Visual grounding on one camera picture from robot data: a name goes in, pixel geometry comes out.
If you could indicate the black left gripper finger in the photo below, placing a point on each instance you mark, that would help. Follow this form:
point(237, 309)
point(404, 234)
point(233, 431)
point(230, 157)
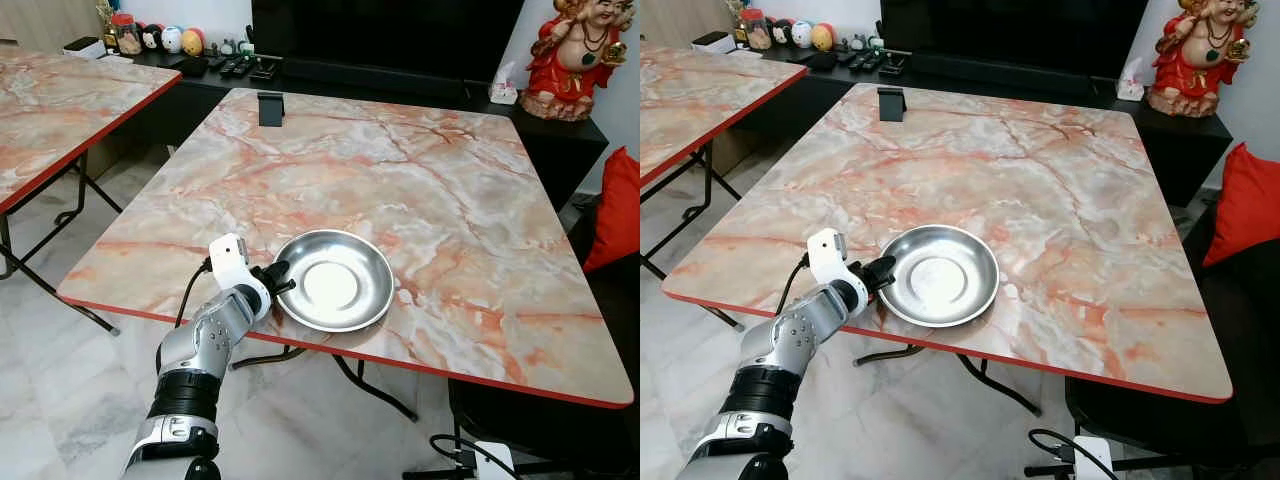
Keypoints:
point(881, 270)
point(283, 275)

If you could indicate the round stainless steel plate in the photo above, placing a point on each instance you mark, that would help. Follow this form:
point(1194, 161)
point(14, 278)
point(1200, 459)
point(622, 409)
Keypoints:
point(335, 282)
point(940, 277)

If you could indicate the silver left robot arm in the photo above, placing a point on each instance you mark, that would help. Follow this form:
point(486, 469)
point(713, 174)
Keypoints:
point(780, 350)
point(195, 360)

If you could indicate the black remote control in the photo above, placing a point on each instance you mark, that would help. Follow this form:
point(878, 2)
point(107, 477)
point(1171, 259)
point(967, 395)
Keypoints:
point(234, 67)
point(862, 62)

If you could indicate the yellow ball toy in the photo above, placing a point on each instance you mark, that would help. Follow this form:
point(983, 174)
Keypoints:
point(822, 38)
point(193, 43)

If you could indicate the white and blue ball toy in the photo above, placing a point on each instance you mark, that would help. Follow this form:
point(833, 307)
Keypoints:
point(172, 40)
point(801, 34)

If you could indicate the red cushion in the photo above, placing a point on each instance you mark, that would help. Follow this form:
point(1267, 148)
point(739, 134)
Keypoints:
point(615, 210)
point(1245, 205)

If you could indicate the black and white ball toy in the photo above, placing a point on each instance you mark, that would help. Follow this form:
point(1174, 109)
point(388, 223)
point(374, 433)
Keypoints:
point(781, 34)
point(151, 39)

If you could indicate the black flat television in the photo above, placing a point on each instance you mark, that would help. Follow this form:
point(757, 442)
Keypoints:
point(1015, 38)
point(390, 40)

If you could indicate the glass jar red lid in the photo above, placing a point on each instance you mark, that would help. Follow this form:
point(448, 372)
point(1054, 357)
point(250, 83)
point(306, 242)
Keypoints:
point(754, 31)
point(126, 36)

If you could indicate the small white box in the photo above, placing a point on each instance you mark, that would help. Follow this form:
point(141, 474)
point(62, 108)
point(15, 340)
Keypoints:
point(84, 47)
point(713, 42)

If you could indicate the white tissue holder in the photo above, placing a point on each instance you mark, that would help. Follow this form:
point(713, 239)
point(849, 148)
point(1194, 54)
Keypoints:
point(1132, 84)
point(504, 88)

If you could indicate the red laughing Buddha statue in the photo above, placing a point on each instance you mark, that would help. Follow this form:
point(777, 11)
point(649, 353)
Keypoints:
point(1200, 60)
point(575, 65)

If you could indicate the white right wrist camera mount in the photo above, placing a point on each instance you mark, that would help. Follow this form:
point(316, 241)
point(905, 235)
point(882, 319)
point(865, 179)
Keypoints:
point(497, 462)
point(1093, 458)

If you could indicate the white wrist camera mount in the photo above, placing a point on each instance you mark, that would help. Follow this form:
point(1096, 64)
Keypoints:
point(497, 462)
point(231, 262)
point(826, 255)
point(1093, 458)

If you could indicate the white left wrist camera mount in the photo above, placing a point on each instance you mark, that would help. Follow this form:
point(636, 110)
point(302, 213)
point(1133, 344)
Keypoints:
point(231, 262)
point(826, 255)

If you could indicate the black metal table leg frame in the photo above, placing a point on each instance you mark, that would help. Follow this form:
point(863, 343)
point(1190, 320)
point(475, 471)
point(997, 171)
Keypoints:
point(708, 185)
point(1000, 385)
point(380, 392)
point(60, 215)

